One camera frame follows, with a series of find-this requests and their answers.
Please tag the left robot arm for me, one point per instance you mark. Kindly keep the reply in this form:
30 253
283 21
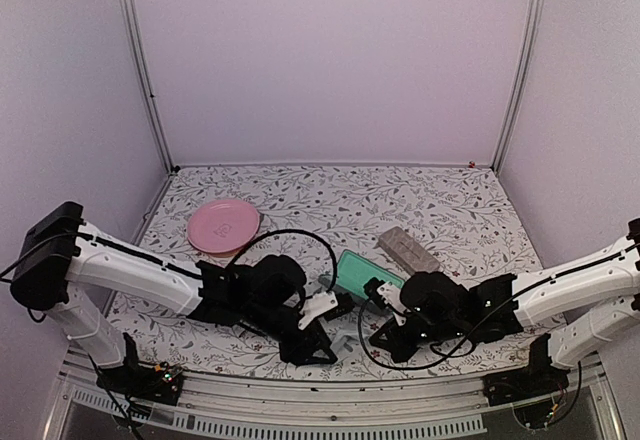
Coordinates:
62 253

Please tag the small blue cleaning cloth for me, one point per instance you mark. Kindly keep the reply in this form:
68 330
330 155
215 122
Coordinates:
345 341

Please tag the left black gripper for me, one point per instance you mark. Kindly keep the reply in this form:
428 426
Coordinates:
309 343

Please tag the aluminium frame post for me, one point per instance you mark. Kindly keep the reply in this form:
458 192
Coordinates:
532 23
133 31

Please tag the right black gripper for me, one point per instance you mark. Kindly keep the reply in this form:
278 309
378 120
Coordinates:
400 351

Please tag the pink plate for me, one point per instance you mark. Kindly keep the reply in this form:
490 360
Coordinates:
223 226

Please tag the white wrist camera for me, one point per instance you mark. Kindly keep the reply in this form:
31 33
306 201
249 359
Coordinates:
328 305
387 295

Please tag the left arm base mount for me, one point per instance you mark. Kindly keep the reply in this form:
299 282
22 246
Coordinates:
161 383

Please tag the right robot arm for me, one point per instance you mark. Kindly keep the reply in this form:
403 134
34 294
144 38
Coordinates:
431 307

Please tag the blue glasses case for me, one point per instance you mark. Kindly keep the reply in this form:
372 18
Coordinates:
353 272

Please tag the right aluminium frame post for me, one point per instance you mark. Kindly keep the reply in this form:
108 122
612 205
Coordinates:
532 23

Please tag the grey glasses case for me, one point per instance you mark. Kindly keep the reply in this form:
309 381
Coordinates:
407 252

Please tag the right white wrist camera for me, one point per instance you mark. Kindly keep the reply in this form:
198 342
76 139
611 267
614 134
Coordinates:
387 295

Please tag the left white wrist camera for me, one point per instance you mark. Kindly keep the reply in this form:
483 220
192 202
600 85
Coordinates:
328 305

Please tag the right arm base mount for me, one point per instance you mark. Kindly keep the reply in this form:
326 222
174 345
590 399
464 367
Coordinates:
537 378

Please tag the front aluminium rail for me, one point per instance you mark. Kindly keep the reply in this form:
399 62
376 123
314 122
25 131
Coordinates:
247 393

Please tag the left aluminium frame post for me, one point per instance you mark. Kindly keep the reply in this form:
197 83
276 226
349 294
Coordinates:
133 31

